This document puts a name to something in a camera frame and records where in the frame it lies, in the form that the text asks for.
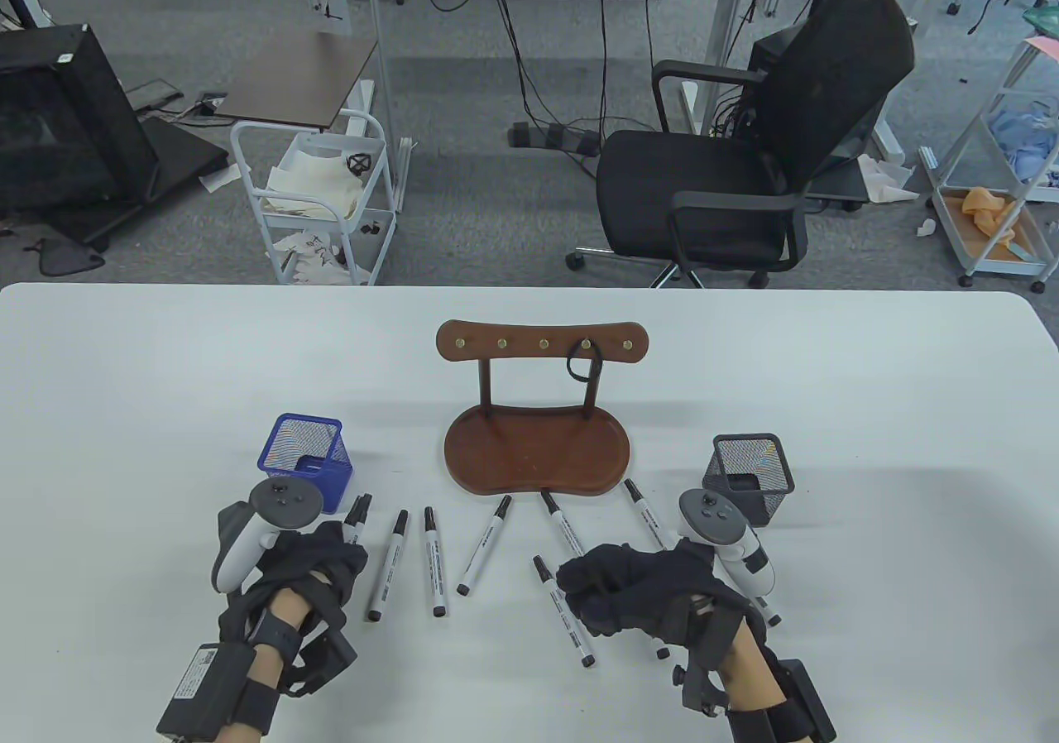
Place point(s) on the person's right hand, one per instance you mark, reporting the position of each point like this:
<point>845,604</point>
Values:
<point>649,594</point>

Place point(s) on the person's left hand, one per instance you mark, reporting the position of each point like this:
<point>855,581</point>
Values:
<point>323,561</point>

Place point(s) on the black-capped white marker pen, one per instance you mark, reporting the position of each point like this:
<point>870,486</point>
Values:
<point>364,511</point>
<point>484,546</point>
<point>435,563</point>
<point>388,565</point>
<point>353,515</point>

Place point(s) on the group of white markers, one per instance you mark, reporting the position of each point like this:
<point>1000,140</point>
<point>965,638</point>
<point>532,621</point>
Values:
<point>563,611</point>

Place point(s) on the black elastic band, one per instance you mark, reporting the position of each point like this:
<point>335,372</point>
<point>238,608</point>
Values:
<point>570,365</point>

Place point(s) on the person's right forearm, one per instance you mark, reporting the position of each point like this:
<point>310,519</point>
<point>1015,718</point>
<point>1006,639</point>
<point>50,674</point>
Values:
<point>749,668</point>

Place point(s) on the grey white handheld controller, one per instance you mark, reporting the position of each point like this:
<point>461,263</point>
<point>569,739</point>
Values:
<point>285,503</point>
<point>710,518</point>

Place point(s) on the blue mesh pen holder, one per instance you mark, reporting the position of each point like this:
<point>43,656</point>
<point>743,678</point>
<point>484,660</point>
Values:
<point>298,437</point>

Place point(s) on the brown wooden hook rack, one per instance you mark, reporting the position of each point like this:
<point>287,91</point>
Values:
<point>587,445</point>

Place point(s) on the black labelled battery box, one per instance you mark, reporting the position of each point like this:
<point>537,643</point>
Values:
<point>207,689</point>

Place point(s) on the black mesh pen holder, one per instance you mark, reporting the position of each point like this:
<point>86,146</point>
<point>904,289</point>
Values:
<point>749,452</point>

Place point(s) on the white round-railed utility cart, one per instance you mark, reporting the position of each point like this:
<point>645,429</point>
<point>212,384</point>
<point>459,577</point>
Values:
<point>361,255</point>

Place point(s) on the white cloth bag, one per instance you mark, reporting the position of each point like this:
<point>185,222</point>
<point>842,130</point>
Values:
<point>318,180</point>

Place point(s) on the small white paper sheet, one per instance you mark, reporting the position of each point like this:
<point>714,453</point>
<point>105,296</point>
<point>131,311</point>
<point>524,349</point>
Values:
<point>218,180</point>

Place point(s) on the small black round object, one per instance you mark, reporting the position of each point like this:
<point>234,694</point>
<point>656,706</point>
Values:
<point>358,163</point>

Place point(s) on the black mesh office chair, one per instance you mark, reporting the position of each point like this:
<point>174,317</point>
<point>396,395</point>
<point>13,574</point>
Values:
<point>703,197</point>

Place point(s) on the small crumpled paper ball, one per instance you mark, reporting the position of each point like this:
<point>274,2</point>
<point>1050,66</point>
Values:
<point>925,227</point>

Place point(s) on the black power strip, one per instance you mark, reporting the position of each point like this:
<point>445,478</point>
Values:
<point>550,137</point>

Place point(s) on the crumpled white paper sheet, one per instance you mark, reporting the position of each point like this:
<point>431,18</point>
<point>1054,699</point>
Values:
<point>885,180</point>

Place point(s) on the brown top side table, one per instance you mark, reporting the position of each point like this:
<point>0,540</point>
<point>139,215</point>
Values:
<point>298,81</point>

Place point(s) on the white cart with wooden shelves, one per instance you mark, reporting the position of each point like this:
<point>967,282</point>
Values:
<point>1005,270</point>

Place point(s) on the orange cloth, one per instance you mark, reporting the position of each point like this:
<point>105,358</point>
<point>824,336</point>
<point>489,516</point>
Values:
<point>984,205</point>

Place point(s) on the black equipment case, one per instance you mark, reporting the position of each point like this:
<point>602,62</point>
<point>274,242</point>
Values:
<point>58,114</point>

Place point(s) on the black computer tower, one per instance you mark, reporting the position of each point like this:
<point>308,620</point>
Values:
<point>765,48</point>

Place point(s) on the blue cloth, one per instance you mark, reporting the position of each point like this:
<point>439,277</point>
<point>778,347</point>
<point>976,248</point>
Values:
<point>1026,143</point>

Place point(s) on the green bag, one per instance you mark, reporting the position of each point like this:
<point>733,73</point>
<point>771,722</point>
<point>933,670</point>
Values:
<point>1044,19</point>

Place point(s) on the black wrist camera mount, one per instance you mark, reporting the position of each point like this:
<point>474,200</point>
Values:
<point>703,668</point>
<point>327,660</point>

